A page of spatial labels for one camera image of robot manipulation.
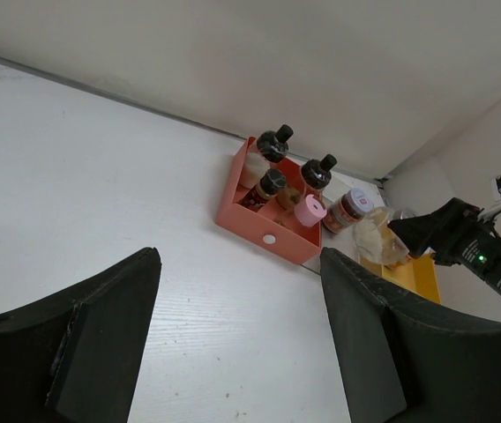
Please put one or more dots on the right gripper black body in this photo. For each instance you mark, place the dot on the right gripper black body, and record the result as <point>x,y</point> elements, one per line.
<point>461,237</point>

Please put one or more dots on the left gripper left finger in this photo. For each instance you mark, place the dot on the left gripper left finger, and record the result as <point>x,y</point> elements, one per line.
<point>75,355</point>

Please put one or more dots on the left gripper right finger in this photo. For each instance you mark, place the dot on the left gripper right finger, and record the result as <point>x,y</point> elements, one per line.
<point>403,358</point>

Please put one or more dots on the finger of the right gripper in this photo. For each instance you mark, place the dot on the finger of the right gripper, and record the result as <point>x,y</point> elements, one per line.
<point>422,231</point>

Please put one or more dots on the glass jar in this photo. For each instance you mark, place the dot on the glass jar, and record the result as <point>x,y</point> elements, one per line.
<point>376,242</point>

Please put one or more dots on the silver lid spice jar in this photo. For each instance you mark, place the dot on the silver lid spice jar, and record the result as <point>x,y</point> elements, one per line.
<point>347,210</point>

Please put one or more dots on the pink cap spice bottle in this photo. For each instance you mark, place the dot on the pink cap spice bottle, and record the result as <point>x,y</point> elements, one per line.
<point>309,211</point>

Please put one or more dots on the black cap brown spice bottle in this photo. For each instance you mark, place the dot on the black cap brown spice bottle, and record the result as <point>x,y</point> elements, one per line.
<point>316,174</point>

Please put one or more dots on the small dark spice bottle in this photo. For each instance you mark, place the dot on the small dark spice bottle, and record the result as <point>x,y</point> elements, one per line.
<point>266,189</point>

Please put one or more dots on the black cap white powder bottle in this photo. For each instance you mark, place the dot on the black cap white powder bottle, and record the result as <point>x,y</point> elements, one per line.
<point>266,152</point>

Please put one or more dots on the yellow plastic bin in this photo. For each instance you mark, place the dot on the yellow plastic bin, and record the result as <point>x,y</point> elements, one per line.
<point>417,276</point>

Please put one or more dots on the clear plastic bin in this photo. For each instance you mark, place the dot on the clear plastic bin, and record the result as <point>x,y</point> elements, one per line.
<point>340,185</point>

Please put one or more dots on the red plastic bin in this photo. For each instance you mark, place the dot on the red plastic bin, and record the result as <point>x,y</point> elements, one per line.
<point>298,245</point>

